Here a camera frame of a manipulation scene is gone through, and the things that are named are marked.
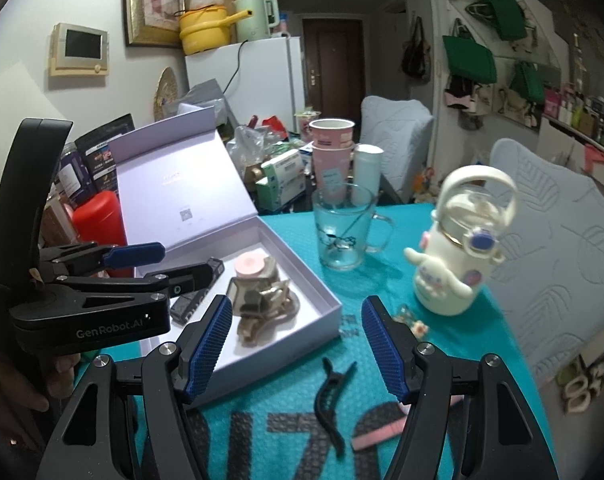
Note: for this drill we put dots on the clear plastic bag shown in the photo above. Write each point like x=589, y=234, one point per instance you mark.
x=251, y=146

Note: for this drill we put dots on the red plastic container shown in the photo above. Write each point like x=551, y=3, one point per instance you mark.
x=100, y=220

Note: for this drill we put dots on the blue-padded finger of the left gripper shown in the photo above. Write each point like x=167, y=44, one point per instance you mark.
x=127, y=254

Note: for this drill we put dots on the beige slippers pair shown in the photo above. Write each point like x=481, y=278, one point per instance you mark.
x=580, y=385

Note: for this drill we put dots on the green white medicine box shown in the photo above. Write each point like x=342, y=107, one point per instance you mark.
x=282, y=182

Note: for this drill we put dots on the glass Hello Kitty mug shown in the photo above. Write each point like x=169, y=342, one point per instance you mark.
x=347, y=263

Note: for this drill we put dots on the pink round tape-like compact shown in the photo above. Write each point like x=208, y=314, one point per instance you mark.
x=249, y=265

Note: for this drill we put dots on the white cabinet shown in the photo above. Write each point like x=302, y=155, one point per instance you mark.
x=568, y=147

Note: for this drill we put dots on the black hair clip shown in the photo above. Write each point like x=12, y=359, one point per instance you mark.
x=326, y=400

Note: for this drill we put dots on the gold framed picture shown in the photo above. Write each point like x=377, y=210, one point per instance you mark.
x=152, y=23

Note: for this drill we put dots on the pale mint tumbler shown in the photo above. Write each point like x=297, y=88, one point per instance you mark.
x=367, y=166

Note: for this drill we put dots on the pearly wavy hair claw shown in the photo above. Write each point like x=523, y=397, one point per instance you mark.
x=284, y=306

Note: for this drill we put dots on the light green electric kettle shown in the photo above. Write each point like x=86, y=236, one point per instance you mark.
x=263, y=18

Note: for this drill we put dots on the grey leaf-pattern chair cover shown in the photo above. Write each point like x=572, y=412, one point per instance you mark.
x=550, y=286

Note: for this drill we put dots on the pink paper cups stack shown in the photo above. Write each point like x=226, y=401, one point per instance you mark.
x=332, y=148

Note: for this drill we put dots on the green tote bag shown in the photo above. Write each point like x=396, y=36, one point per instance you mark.
x=466, y=58

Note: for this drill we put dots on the pink slim rectangular tube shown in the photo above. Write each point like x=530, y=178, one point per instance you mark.
x=385, y=433

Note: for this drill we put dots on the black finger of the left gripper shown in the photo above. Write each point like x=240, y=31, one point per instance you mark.
x=182, y=277

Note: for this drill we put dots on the smoky transparent square case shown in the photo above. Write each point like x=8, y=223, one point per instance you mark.
x=257, y=279

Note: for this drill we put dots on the yellow pot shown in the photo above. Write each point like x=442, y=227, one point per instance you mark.
x=208, y=28

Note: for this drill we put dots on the teal bubble mailer mat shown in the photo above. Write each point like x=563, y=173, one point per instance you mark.
x=269, y=430

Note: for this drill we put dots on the black hanging handbag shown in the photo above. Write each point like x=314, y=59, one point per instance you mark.
x=416, y=60

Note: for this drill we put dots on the dark brown door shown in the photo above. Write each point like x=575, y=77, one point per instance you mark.
x=335, y=66

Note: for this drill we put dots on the dark purple jar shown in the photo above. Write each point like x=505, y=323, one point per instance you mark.
x=74, y=177

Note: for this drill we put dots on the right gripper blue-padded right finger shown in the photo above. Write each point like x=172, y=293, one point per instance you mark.
x=502, y=439

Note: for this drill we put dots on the white refrigerator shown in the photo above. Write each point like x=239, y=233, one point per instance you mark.
x=261, y=78

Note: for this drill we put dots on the wall intercom panel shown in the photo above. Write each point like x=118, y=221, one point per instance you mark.
x=77, y=51

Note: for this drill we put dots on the black snack packet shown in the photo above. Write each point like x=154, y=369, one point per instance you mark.
x=94, y=147

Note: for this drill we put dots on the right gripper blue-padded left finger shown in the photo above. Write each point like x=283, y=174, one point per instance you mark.
x=127, y=419

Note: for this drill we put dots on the woven wall plate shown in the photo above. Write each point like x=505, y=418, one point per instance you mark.
x=166, y=93

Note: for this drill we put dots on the person's left hand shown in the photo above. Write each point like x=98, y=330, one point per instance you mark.
x=57, y=383

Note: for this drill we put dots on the open lavender gift box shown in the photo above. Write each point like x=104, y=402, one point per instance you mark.
x=179, y=187

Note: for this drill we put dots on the cream Cinnamoroll water bottle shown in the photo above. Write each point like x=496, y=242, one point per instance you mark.
x=475, y=206

